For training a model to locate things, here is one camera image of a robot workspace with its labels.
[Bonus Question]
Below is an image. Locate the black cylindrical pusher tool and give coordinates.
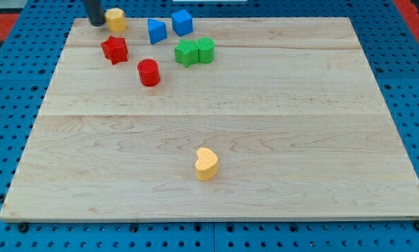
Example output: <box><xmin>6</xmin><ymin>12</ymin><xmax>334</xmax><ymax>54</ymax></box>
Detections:
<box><xmin>83</xmin><ymin>0</ymin><xmax>105</xmax><ymax>27</ymax></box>

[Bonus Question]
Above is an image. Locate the yellow hexagon block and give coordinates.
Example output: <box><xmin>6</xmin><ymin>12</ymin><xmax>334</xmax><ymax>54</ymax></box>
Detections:
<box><xmin>104</xmin><ymin>8</ymin><xmax>127</xmax><ymax>33</ymax></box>

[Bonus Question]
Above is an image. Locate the wooden board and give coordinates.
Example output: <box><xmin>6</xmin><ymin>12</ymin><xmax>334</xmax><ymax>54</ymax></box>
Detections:
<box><xmin>0</xmin><ymin>17</ymin><xmax>419</xmax><ymax>223</ymax></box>

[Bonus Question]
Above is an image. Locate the red star block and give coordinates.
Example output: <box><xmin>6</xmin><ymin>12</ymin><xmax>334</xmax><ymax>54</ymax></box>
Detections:
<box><xmin>101</xmin><ymin>36</ymin><xmax>129</xmax><ymax>65</ymax></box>

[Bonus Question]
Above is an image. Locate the blue triangle block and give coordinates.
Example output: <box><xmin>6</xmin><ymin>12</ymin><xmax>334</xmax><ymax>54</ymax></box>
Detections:
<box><xmin>148</xmin><ymin>18</ymin><xmax>168</xmax><ymax>45</ymax></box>

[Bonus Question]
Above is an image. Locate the red cylinder block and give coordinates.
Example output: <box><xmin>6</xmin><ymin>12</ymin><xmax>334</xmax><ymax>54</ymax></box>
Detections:
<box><xmin>137</xmin><ymin>59</ymin><xmax>160</xmax><ymax>87</ymax></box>

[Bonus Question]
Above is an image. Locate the blue cube block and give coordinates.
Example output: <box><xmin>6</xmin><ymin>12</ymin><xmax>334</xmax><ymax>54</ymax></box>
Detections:
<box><xmin>171</xmin><ymin>10</ymin><xmax>193</xmax><ymax>36</ymax></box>

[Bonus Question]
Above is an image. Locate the green star block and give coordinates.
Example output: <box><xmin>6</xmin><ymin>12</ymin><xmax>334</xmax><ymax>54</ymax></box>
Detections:
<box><xmin>174</xmin><ymin>39</ymin><xmax>199</xmax><ymax>68</ymax></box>

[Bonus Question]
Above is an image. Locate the green cylinder block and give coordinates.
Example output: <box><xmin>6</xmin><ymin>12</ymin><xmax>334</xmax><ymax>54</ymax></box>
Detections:
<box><xmin>196</xmin><ymin>37</ymin><xmax>215</xmax><ymax>64</ymax></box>

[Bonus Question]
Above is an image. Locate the yellow heart block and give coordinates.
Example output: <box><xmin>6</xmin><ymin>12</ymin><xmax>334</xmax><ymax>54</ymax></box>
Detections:
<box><xmin>195</xmin><ymin>147</ymin><xmax>219</xmax><ymax>181</ymax></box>

